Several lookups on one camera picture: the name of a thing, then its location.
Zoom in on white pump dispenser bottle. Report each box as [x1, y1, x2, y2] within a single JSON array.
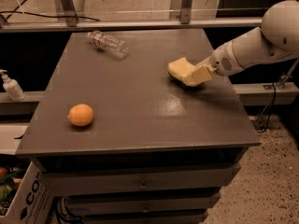
[[0, 69, 25, 102]]

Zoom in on black cables under cabinet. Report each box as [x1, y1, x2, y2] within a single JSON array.
[[53, 197, 82, 224]]

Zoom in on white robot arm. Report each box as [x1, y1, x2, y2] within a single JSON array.
[[182, 1, 299, 87]]

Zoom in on black cable on floor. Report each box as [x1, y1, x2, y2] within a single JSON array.
[[0, 0, 101, 22]]

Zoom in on yellow wavy sponge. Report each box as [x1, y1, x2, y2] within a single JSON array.
[[168, 57, 200, 87]]

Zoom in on orange fruit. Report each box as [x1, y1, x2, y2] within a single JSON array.
[[67, 104, 93, 127]]

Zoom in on clear plastic water bottle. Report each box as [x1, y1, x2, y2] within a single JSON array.
[[88, 30, 129, 59]]

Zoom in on grey drawer cabinet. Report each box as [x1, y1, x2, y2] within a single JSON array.
[[17, 29, 260, 224]]

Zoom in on metal railing frame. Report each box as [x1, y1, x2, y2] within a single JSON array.
[[0, 0, 299, 34]]

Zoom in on white cardboard box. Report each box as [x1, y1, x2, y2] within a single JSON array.
[[0, 162, 53, 224]]

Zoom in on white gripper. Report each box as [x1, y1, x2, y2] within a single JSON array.
[[183, 41, 244, 87]]

